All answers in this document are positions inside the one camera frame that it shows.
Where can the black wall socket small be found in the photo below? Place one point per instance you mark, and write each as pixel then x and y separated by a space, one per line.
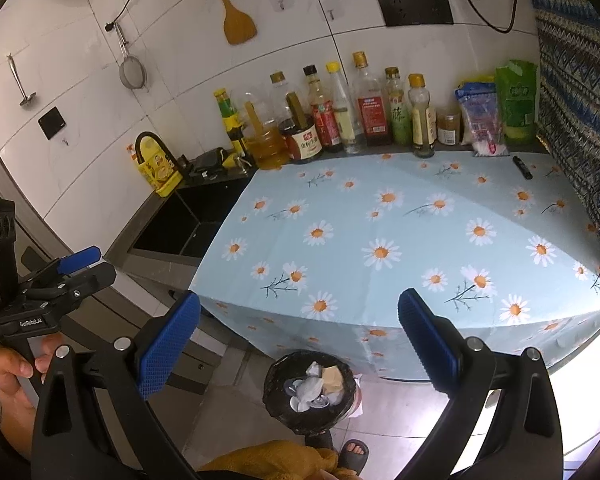
pixel 51 123

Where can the cooking oil jug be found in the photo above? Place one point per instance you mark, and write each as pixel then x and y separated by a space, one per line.
pixel 264 141

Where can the black marker pen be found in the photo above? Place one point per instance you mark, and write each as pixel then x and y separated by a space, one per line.
pixel 522 167

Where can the beige paper bag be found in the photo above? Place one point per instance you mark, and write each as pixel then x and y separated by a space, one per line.
pixel 332 379

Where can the black wall outlet panel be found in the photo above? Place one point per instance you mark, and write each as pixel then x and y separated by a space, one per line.
pixel 397 13

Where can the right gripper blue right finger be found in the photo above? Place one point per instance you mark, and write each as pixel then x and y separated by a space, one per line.
pixel 435 340

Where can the blue patterned curtain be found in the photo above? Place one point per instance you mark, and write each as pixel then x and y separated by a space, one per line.
pixel 569 116

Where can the yellow dish soap box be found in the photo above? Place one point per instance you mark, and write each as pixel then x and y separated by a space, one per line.
pixel 163 190

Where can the metal hanging ladle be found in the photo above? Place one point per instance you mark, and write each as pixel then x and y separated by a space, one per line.
pixel 27 98

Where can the green plastic bag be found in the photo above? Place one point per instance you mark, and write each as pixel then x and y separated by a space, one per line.
pixel 516 87

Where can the clear vinegar bottle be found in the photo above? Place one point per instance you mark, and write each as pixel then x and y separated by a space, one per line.
pixel 350 130

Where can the yellow green tall bottle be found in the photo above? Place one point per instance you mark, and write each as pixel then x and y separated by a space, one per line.
pixel 232 123

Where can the large white paper napkin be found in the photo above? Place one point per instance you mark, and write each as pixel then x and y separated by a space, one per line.
pixel 301 391

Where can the metal mesh strainer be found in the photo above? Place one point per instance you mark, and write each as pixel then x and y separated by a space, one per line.
pixel 132 73

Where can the grey paper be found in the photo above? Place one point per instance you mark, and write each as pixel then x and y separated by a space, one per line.
pixel 314 370

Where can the green label bottle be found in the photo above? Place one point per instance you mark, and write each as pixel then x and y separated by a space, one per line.
pixel 399 118

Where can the red label sauce bottle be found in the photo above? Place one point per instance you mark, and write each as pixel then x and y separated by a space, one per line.
pixel 322 111

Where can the black lined trash bin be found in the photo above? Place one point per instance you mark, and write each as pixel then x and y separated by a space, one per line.
pixel 312 422

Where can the black kitchen sink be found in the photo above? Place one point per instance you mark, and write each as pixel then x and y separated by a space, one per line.
pixel 186 224

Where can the left hand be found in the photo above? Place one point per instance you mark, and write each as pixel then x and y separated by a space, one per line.
pixel 18 413

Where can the blue white salt bag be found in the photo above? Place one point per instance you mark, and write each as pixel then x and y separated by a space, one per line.
pixel 478 103

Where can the sesame oil bottle yellow cap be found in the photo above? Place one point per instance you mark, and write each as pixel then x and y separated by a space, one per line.
pixel 422 122

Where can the black slipper with foot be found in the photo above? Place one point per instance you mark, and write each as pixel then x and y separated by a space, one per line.
pixel 353 456

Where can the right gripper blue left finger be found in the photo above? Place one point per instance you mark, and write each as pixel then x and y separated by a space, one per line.
pixel 161 341

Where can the wooden spatula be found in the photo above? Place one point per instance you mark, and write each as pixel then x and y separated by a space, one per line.
pixel 238 27

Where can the soy sauce bottle white label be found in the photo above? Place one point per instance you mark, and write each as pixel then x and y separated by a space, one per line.
pixel 299 131

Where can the grey cabinet drawer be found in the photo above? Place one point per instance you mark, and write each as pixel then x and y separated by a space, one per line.
pixel 201 369

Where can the black curved faucet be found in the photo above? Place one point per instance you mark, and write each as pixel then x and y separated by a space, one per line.
pixel 154 159

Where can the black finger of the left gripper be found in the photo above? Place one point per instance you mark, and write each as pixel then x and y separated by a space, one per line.
pixel 49 291

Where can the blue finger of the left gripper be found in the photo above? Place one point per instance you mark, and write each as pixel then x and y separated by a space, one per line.
pixel 49 272

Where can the red label dark bottle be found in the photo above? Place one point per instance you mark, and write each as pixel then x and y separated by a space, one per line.
pixel 370 101

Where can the yellow fleece trousers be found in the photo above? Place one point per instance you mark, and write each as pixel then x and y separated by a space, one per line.
pixel 278 459

